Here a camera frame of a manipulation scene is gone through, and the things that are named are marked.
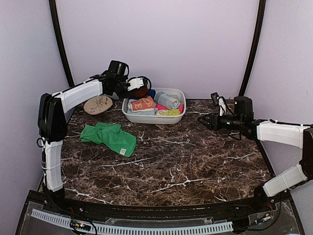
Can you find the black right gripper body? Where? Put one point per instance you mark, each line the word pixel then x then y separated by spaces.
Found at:
pixel 236 121

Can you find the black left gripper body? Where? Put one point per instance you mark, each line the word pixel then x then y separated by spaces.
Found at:
pixel 120 86

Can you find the brown towel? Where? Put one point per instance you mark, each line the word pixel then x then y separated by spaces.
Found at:
pixel 141 92

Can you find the orange bunny pattern towel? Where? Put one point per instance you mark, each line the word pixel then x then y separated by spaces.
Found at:
pixel 142 105

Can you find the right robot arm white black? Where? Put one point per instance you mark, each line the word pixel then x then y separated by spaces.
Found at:
pixel 290 135

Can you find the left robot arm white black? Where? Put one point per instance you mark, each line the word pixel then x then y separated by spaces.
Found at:
pixel 52 121

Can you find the round beige embroidered cloth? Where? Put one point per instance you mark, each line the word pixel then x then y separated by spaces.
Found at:
pixel 98 105

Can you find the light blue rolled towel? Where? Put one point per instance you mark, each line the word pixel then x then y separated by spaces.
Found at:
pixel 150 113

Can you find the yellow green rolled towel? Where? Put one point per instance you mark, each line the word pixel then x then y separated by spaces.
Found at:
pixel 175 112

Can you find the dark blue rolled towel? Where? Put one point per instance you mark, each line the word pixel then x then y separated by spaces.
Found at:
pixel 151 93

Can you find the grey rolled towel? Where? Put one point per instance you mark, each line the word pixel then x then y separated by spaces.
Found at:
pixel 166 100

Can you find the grey plastic basin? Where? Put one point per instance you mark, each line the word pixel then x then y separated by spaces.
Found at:
pixel 146 119

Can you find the pink rolled towel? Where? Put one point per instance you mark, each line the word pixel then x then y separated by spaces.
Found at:
pixel 180 108

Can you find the green microfibre towel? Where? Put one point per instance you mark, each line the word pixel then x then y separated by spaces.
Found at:
pixel 112 136

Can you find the small electronics board with leds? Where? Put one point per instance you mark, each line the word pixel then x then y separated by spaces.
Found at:
pixel 80 226

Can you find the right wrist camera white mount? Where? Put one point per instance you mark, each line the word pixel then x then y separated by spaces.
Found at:
pixel 219 102

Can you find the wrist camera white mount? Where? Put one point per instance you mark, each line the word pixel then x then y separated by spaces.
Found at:
pixel 136 83
pixel 219 102

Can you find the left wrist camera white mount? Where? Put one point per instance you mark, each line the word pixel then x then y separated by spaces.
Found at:
pixel 136 83

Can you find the right black frame post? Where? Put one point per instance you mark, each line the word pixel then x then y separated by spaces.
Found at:
pixel 254 47

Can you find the black frame post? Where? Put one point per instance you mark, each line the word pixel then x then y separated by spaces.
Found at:
pixel 60 42
pixel 254 47

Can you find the black front table rail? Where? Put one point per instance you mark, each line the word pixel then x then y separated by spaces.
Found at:
pixel 99 212

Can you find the left black frame post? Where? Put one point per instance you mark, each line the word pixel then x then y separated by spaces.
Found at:
pixel 60 42

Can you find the white slotted cable duct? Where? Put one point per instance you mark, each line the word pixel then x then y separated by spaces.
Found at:
pixel 133 227

